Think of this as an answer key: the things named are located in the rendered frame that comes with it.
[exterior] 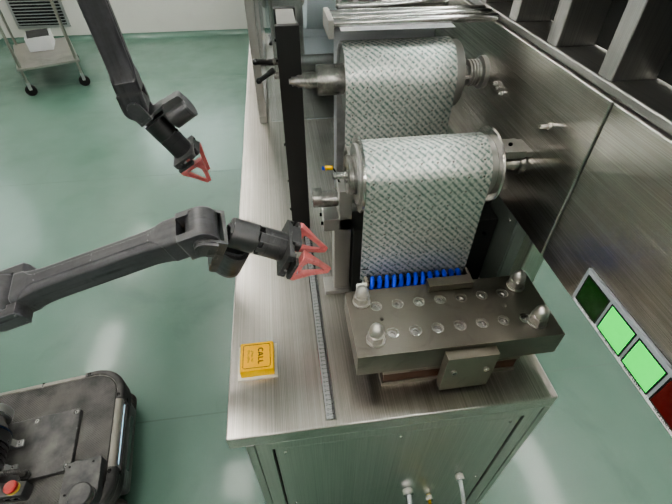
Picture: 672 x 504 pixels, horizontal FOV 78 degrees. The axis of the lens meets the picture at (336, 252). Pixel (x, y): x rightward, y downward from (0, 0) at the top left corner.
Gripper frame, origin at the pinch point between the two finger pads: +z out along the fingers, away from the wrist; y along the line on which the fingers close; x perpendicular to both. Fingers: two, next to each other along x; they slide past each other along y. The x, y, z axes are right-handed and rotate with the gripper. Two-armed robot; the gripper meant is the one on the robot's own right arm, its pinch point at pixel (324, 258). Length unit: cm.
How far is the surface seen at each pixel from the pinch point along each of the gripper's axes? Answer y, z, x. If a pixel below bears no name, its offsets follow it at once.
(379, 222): -0.3, 5.7, 12.4
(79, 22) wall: -551, -182, -206
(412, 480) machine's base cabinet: 26, 44, -42
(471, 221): -0.5, 23.2, 19.5
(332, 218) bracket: -7.7, 0.4, 4.7
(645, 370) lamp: 36, 31, 27
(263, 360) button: 11.5, -4.8, -21.6
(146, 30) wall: -552, -107, -181
